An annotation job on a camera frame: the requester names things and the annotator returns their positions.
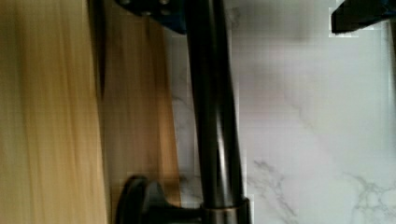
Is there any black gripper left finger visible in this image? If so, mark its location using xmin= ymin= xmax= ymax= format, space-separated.
xmin=115 ymin=0 xmax=187 ymax=35

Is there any wooden drawer box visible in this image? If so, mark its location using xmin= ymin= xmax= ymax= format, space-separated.
xmin=101 ymin=0 xmax=180 ymax=224

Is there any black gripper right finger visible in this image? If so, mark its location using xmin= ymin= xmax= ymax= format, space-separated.
xmin=331 ymin=0 xmax=396 ymax=34

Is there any wooden drawer with black handle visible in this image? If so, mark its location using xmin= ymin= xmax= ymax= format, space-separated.
xmin=0 ymin=0 xmax=253 ymax=224

